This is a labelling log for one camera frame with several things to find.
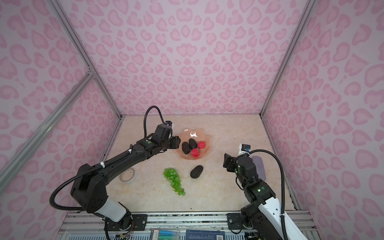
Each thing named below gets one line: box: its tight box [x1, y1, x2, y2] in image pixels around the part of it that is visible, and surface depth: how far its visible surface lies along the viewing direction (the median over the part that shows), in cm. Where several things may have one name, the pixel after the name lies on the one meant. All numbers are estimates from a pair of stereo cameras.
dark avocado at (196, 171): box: [190, 165, 204, 179], surface depth 89 cm
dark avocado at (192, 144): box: [188, 138, 198, 150], surface depth 100 cm
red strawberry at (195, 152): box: [191, 148, 200, 158], surface depth 95 cm
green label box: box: [150, 229, 181, 240], surface depth 71 cm
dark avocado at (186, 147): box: [182, 141, 191, 155], surface depth 97 cm
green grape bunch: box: [163, 167, 186, 196], surface depth 86 cm
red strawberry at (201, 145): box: [197, 141, 206, 150], surface depth 99 cm
